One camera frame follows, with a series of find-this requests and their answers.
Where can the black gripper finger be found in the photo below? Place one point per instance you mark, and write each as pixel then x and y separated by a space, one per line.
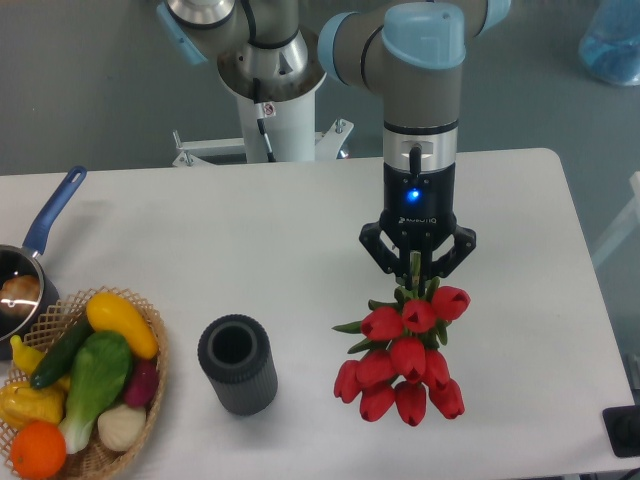
pixel 390 263
pixel 464 243

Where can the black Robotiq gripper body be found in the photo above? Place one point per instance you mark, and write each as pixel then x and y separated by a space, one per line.
pixel 418 176

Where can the red tulip bouquet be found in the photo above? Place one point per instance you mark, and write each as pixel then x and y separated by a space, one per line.
pixel 402 365

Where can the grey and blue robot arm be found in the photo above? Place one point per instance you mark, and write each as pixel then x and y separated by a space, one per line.
pixel 409 53

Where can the dark grey ribbed vase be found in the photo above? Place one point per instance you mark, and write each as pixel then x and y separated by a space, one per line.
pixel 235 354

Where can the blue plastic bag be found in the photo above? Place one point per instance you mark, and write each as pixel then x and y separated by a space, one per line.
pixel 609 49

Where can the black device at edge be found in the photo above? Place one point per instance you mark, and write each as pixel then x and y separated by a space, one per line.
pixel 622 426

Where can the yellow squash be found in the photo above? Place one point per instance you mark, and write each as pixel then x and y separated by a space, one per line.
pixel 107 311

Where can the purple radish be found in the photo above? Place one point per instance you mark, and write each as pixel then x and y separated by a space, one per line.
pixel 142 384

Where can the green bok choy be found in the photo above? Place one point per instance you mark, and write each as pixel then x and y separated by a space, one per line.
pixel 98 374

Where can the white garlic bulb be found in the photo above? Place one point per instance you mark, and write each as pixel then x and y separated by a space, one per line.
pixel 120 427

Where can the green cucumber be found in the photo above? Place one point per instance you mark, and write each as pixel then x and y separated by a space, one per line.
pixel 58 361

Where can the bread roll in pan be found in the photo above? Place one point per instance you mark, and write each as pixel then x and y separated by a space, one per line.
pixel 19 296

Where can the small yellow banana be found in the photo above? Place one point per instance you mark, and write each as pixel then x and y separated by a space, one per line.
pixel 27 358

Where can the yellow pumpkin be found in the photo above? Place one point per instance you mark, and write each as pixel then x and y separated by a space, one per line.
pixel 22 405

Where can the orange fruit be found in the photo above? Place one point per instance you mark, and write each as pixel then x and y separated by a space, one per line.
pixel 38 451

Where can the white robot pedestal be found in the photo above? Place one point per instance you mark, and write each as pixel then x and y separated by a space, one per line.
pixel 271 132

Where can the white frame at right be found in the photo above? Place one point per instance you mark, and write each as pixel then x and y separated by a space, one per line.
pixel 625 222

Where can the blue handled saucepan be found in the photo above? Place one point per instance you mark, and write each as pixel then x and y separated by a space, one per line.
pixel 24 260

